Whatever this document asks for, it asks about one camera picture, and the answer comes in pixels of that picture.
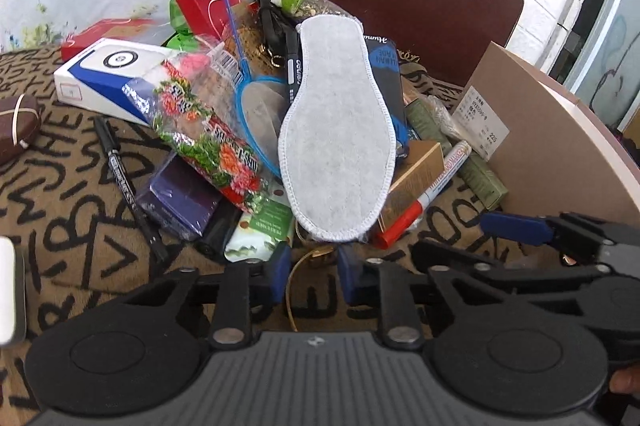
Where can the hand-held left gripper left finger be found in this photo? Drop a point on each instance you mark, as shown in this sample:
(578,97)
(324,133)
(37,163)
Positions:
(280,273)

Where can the olive green packet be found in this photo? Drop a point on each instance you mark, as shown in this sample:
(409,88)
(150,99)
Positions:
(425,118)
(482,181)

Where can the lime print snack packet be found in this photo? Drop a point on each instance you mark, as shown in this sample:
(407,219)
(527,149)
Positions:
(310,3)

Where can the black cylindrical object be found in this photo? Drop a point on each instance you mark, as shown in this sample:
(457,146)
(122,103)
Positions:
(215,231)

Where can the gold bangle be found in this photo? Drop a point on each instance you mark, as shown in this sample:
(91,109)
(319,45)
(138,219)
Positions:
(320,258)

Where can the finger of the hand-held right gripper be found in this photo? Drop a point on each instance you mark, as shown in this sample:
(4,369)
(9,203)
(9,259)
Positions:
(540,281)
(520,228)

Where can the brown striped glasses case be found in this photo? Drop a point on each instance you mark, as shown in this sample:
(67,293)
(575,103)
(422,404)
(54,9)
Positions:
(17,131)

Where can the brown letter-print desktop cloth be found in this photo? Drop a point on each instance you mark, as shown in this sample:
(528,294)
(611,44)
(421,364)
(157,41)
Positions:
(75,231)

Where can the window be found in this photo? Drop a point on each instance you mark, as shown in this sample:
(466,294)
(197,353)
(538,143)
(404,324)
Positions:
(605,31)

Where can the white and blue carton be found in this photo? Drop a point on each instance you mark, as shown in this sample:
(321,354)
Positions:
(90,76)

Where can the brown fibre pad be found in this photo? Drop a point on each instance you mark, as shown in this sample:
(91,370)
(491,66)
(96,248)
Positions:
(247,31)

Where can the grey felt shoe insole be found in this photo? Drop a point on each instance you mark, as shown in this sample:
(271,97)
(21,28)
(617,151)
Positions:
(330,131)

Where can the black and blue insole package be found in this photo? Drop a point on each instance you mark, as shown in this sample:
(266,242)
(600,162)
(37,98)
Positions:
(387,71)

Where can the person's right hand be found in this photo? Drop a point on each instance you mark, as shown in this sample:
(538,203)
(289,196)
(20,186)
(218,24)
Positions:
(626,381)

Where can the flat red box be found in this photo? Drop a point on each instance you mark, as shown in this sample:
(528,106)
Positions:
(95,36)

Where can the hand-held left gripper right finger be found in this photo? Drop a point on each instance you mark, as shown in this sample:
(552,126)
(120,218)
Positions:
(350,276)

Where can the brown cardboard box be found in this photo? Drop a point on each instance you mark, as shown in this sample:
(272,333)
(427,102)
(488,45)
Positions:
(550,131)

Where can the red box with white swirl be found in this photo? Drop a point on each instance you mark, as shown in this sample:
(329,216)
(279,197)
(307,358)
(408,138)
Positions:
(210,8)

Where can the green leaf-print packet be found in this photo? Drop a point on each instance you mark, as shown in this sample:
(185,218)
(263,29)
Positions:
(260,226)

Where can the black pen with white label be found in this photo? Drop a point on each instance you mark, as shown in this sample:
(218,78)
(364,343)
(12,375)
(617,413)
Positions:
(292,66)

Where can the black marker pen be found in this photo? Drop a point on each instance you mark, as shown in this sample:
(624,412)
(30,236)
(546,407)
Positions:
(122,181)

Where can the purple box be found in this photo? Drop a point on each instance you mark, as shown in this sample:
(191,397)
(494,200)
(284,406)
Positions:
(175,196)

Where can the green plastic toy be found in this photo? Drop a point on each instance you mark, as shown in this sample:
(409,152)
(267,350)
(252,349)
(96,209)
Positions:
(177,38)

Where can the gold brown box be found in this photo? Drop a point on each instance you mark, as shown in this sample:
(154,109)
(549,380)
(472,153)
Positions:
(415,181)

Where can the white power bank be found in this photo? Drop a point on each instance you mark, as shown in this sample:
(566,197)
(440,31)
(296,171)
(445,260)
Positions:
(10,291)

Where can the white red paint marker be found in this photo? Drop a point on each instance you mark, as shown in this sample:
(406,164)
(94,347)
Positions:
(440,181)

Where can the flower-print snack bag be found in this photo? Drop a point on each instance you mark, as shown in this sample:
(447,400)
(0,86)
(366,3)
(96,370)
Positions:
(210,141)

